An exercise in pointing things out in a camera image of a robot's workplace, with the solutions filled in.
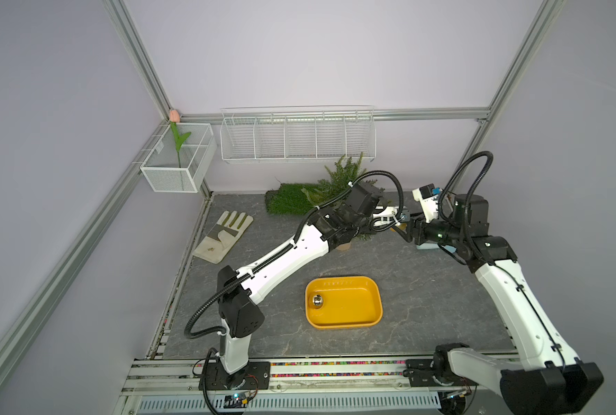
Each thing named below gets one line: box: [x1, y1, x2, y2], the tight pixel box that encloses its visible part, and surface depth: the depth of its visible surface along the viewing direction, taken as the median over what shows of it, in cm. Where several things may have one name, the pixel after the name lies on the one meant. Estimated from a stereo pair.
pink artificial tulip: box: [168, 109, 192, 169], surface depth 93 cm
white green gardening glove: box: [192, 210, 255, 265], surface depth 107 cm
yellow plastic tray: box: [305, 275, 384, 330], surface depth 87 cm
